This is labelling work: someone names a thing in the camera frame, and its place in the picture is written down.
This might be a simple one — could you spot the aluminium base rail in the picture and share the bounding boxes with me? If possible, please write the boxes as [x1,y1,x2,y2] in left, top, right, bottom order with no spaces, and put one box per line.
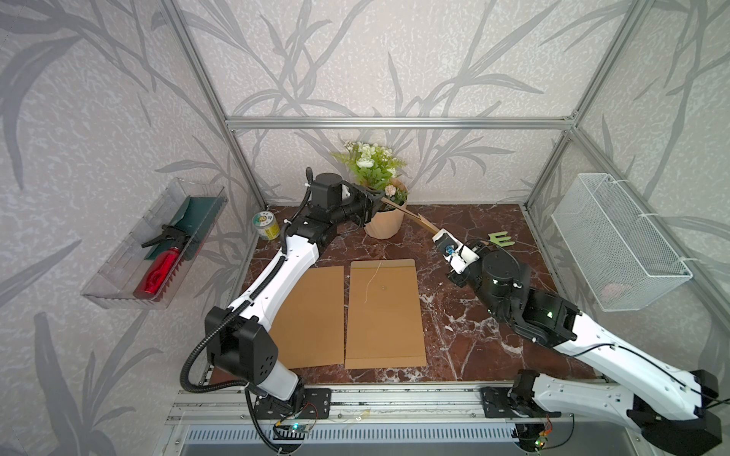
[165,382,597,426]

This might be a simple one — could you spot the white file bag string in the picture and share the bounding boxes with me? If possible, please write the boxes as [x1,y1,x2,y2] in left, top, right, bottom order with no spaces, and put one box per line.
[362,259,384,304]

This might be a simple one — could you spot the brown file bag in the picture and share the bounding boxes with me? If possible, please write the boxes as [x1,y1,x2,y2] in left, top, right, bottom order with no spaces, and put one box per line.
[269,266,345,371]
[344,258,427,370]
[380,197,440,236]

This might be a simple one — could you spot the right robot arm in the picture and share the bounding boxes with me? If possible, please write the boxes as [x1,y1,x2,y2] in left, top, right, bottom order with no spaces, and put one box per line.
[442,242,722,455]

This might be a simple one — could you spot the green plant white flowers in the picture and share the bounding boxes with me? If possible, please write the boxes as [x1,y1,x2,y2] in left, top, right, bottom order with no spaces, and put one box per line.
[332,141,409,212]

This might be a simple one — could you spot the dark green cloth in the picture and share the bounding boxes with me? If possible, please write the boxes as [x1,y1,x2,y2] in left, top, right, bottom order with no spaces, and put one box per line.
[142,197,227,261]

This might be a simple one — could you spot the clear plastic wall tray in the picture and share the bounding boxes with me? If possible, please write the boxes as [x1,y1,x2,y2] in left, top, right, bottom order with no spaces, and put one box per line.
[81,178,228,310]

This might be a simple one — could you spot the pink flower pot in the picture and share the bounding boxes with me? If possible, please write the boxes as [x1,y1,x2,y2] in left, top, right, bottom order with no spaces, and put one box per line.
[364,179,409,239]

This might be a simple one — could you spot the green garden fork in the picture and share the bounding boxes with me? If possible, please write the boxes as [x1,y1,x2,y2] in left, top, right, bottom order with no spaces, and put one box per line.
[483,231,515,248]

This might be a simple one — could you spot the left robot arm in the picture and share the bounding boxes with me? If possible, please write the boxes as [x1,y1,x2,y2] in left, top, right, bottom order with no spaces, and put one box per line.
[180,170,384,419]

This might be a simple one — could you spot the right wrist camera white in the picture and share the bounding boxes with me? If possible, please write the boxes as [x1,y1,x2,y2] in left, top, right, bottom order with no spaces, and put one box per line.
[432,229,480,275]

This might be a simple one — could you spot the white wire mesh basket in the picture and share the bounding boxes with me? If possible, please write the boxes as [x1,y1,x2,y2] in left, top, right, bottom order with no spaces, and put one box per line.
[552,173,693,313]

